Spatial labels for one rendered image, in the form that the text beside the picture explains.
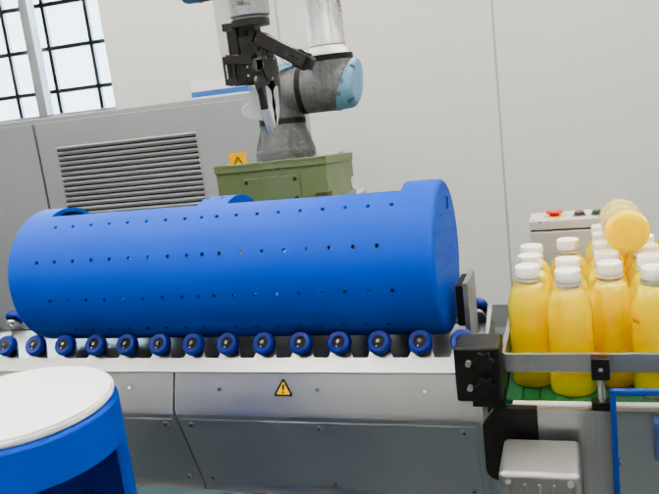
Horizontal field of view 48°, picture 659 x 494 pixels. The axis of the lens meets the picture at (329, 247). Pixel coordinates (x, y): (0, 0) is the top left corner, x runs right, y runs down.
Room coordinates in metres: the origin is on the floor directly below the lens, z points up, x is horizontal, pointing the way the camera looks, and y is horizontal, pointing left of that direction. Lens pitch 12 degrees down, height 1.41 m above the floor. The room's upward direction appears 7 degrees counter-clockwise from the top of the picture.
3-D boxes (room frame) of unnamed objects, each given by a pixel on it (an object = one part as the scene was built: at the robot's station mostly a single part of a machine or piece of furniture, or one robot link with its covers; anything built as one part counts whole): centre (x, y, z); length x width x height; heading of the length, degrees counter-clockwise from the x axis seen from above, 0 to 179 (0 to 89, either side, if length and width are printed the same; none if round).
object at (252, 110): (1.42, 0.10, 1.39); 0.06 x 0.03 x 0.09; 71
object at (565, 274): (1.12, -0.36, 1.09); 0.04 x 0.04 x 0.02
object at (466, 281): (1.33, -0.24, 0.99); 0.10 x 0.02 x 0.12; 161
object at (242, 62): (1.44, 0.10, 1.50); 0.09 x 0.08 x 0.12; 71
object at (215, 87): (3.25, 0.37, 1.48); 0.24 x 0.12 x 0.08; 82
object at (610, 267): (1.13, -0.43, 1.09); 0.04 x 0.04 x 0.02
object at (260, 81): (1.41, 0.09, 1.44); 0.05 x 0.02 x 0.09; 161
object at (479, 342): (1.12, -0.22, 0.95); 0.10 x 0.07 x 0.10; 161
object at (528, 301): (1.17, -0.31, 0.99); 0.07 x 0.07 x 0.19
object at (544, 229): (1.54, -0.53, 1.05); 0.20 x 0.10 x 0.10; 71
